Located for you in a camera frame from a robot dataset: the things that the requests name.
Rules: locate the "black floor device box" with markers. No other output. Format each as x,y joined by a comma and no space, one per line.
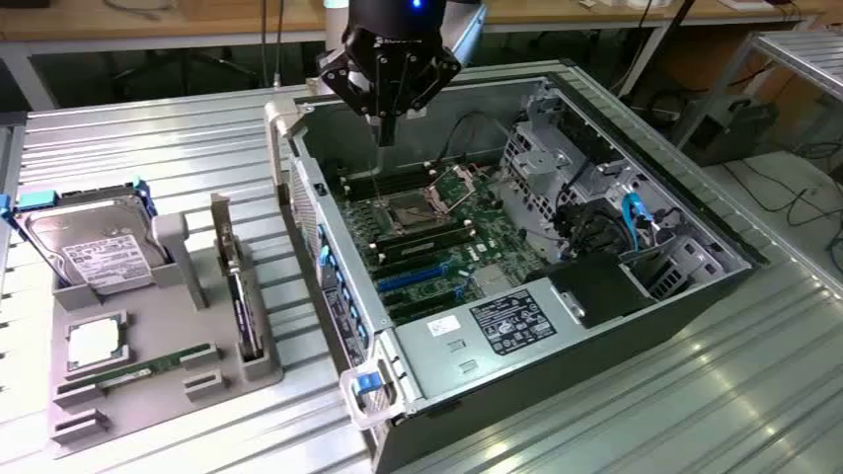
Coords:
725,128

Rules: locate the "black chair base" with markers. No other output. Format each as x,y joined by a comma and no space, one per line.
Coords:
198,61

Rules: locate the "open grey PC case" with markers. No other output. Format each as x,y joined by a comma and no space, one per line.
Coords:
593,355

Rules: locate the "wooden desk with grey legs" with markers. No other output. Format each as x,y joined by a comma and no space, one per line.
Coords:
593,12

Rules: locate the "CPU socket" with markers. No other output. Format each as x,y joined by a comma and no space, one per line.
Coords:
410,210

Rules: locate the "silver drive cage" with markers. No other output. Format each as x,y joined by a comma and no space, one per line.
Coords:
534,173

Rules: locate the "silver CPU chip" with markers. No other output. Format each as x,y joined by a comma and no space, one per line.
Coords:
99,343

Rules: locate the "green motherboard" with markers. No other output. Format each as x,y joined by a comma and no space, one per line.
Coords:
487,237

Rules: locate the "blue expansion slot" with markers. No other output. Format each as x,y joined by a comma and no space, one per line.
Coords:
411,278

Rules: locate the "blue disk caddy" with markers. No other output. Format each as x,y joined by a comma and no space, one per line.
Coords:
38,200

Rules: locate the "green RAM stick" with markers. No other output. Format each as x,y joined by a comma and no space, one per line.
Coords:
155,364

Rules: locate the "black graphics card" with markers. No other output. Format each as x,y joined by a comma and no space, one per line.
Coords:
239,276

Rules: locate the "silver hard disk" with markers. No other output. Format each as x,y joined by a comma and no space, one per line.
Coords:
99,242

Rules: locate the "metal slat side table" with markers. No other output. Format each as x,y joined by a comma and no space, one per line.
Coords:
797,54

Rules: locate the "long wooden desk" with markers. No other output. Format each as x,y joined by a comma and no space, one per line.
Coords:
164,22

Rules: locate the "black expansion slot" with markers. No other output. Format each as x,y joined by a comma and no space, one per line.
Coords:
431,308
422,295

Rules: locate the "blue case latch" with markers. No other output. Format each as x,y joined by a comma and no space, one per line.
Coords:
366,385

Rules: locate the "grey parts rack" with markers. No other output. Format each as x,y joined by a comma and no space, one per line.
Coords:
158,321

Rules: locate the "silver power supply unit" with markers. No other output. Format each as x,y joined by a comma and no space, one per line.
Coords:
448,345

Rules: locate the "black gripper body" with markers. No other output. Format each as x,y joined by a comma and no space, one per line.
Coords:
395,29

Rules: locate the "metal socket cover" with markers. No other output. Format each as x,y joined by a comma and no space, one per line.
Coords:
452,185

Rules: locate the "small silver heat sink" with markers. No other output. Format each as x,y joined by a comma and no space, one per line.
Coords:
494,279

